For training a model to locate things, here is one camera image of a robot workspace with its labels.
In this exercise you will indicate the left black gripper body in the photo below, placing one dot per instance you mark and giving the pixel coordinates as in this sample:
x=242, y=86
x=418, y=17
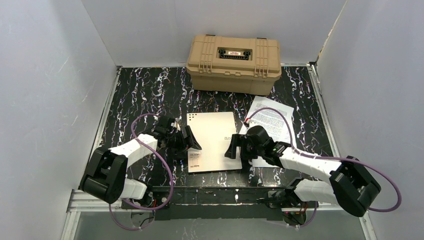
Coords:
x=183, y=141

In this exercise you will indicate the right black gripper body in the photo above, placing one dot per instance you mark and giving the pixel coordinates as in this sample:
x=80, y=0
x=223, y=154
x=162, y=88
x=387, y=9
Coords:
x=241, y=147

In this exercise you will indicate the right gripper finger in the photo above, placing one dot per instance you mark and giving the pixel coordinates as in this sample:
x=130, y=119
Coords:
x=246, y=163
x=236, y=141

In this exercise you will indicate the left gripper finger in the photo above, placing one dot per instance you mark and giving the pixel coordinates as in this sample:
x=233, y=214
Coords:
x=178, y=154
x=190, y=140

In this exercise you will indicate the white A4 file folder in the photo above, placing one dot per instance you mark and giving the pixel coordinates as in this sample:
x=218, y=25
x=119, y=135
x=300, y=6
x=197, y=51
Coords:
x=213, y=131

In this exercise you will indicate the printed paper sheet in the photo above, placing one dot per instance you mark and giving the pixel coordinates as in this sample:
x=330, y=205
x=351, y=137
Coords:
x=276, y=118
x=260, y=162

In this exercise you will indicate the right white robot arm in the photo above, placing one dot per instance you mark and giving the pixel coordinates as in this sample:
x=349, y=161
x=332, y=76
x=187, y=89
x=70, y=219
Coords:
x=346, y=184

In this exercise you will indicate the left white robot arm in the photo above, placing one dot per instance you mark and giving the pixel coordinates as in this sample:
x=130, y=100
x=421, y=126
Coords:
x=105, y=176

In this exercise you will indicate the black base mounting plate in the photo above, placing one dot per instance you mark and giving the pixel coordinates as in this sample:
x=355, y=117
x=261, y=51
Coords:
x=269, y=203

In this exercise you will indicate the tan plastic toolbox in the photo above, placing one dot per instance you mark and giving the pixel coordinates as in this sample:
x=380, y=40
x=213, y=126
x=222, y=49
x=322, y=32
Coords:
x=237, y=65

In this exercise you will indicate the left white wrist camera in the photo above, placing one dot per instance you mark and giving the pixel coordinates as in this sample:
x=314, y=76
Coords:
x=176, y=126

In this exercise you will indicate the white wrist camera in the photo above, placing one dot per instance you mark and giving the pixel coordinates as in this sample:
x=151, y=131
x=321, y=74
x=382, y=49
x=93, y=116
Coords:
x=176, y=126
x=248, y=123

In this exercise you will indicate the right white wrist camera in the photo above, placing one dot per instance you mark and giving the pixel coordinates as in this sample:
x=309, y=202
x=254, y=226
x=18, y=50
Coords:
x=248, y=123

